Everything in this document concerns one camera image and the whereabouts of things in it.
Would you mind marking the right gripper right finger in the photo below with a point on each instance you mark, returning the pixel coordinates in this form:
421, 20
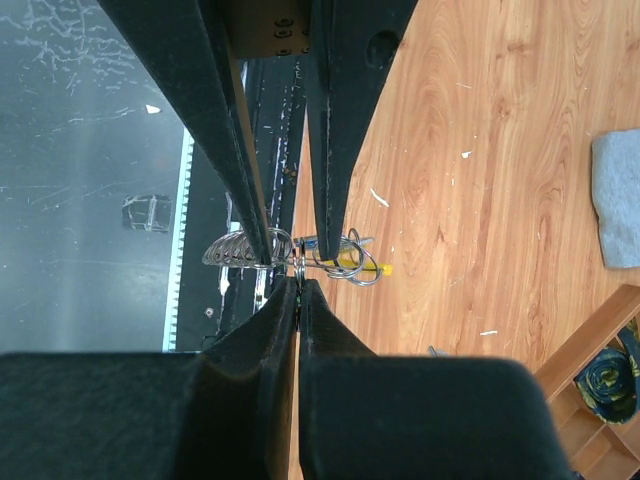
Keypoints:
366, 416

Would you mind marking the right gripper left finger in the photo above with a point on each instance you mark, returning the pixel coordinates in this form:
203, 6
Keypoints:
223, 413

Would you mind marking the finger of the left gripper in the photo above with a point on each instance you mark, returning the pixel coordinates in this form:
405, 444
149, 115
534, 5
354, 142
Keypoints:
352, 48
185, 48

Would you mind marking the wooden compartment tray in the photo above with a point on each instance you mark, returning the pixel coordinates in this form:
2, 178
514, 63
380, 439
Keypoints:
596, 449

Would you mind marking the rolled dark tie centre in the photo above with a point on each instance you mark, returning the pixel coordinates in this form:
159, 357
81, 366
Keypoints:
609, 384

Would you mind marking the folded grey cloth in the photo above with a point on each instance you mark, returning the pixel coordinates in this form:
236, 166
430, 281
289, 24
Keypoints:
615, 196

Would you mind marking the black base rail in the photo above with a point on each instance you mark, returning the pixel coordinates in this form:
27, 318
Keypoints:
206, 301

